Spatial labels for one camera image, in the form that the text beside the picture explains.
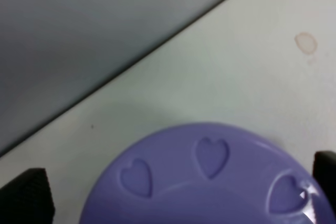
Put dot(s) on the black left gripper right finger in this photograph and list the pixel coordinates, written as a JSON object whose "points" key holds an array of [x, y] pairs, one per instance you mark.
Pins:
{"points": [[324, 168]]}

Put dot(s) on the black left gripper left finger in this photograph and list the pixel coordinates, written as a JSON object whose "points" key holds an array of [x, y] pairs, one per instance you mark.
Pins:
{"points": [[27, 198]]}

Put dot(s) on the purple lidded round container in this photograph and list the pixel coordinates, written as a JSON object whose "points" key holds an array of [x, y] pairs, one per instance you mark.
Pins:
{"points": [[206, 173]]}

